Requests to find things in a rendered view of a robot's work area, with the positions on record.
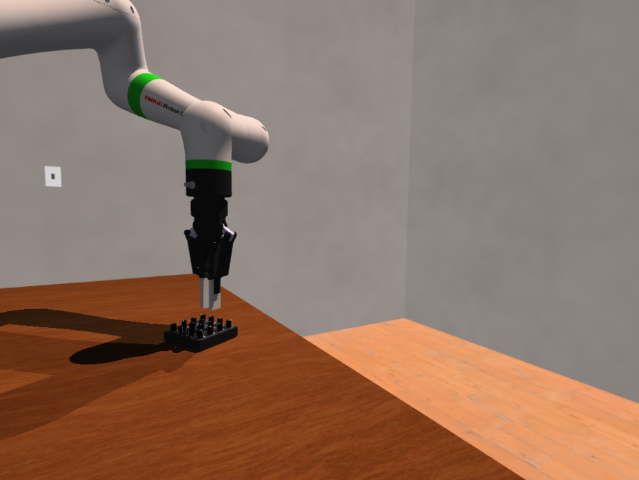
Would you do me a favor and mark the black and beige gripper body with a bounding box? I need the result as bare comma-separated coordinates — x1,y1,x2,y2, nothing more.
190,200,228,243

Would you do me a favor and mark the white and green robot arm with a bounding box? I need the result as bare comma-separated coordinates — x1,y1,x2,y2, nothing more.
0,0,269,200

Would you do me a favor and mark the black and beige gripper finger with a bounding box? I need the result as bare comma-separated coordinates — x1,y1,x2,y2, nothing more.
184,226,210,309
205,223,237,310

